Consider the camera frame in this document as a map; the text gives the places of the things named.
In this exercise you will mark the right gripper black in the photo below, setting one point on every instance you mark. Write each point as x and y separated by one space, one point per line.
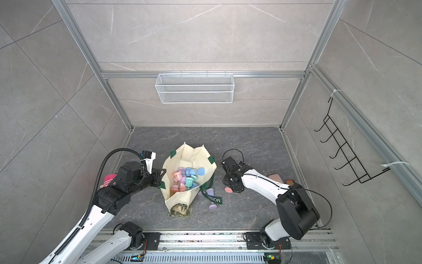
226 181

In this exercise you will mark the black wire hook rack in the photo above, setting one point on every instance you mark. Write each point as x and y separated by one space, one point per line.
345 149

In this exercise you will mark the purple hourglass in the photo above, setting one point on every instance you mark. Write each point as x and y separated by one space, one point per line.
210 192

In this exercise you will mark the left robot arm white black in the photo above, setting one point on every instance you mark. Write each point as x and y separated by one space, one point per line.
105 203

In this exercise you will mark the white wire mesh basket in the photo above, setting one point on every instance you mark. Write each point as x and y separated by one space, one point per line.
178 88

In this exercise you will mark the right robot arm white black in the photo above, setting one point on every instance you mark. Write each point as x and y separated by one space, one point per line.
297 212

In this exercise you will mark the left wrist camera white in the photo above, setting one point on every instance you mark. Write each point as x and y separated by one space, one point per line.
148 157

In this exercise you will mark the teal hourglass pile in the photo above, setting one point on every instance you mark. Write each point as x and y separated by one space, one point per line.
191 182

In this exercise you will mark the cream canvas tote bag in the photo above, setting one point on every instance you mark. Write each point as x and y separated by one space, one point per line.
176 193

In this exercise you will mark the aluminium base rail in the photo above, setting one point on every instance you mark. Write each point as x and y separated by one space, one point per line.
212 247

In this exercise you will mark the blue hourglass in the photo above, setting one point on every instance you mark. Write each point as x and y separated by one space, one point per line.
195 172

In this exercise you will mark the pink hourglass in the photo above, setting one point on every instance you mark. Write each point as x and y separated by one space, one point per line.
177 176

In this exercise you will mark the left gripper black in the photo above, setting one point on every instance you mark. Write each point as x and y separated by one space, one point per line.
157 176

